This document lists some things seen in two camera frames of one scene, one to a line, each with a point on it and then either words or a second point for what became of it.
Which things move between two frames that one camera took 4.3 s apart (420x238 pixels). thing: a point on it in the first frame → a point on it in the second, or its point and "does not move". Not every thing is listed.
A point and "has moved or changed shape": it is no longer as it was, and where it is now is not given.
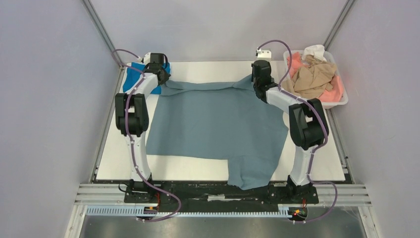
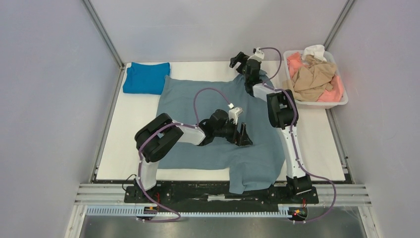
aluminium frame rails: x=114 y=194 does not move
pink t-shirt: x=334 y=94 does not move
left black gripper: x=166 y=77 → x=243 y=138
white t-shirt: x=317 y=50 does not move
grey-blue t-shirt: x=232 y=122 has moved or changed shape
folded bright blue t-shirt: x=133 y=75 does not move
